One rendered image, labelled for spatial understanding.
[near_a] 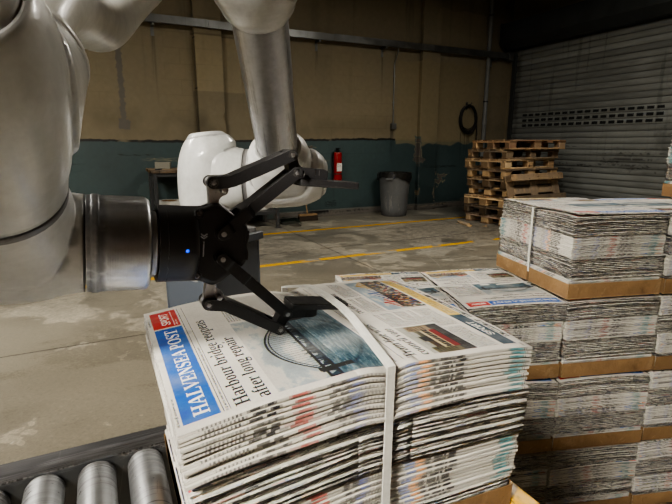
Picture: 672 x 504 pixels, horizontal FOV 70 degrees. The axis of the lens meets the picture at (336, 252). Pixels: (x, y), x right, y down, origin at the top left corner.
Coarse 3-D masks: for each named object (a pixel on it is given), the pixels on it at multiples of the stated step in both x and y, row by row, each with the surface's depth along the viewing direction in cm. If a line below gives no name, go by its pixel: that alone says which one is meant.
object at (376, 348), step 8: (312, 288) 60; (328, 296) 56; (336, 304) 54; (344, 312) 52; (352, 312) 52; (352, 320) 51; (360, 328) 50; (368, 336) 48; (368, 344) 48; (376, 344) 48; (376, 352) 46; (384, 352) 47; (384, 360) 46
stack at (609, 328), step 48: (432, 288) 140; (480, 288) 140; (528, 288) 139; (528, 336) 129; (576, 336) 131; (624, 336) 133; (528, 384) 131; (576, 384) 134; (624, 384) 136; (528, 432) 135; (576, 432) 138; (528, 480) 140; (576, 480) 141; (624, 480) 145
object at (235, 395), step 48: (192, 336) 53; (240, 336) 53; (288, 336) 52; (192, 384) 44; (240, 384) 43; (288, 384) 42; (336, 384) 43; (192, 432) 37; (240, 432) 39; (288, 432) 41; (336, 432) 43; (192, 480) 38; (240, 480) 41; (288, 480) 43; (336, 480) 45
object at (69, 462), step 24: (144, 432) 75; (48, 456) 69; (72, 456) 69; (96, 456) 69; (120, 456) 70; (0, 480) 64; (24, 480) 65; (72, 480) 67; (120, 480) 71; (168, 480) 74
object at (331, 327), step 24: (336, 312) 60; (336, 336) 52; (360, 336) 52; (360, 360) 47; (408, 360) 47; (360, 384) 44; (384, 384) 45; (408, 384) 46; (360, 408) 44; (384, 408) 46; (408, 408) 47; (360, 432) 45; (408, 432) 48; (360, 456) 46; (408, 456) 49; (360, 480) 47
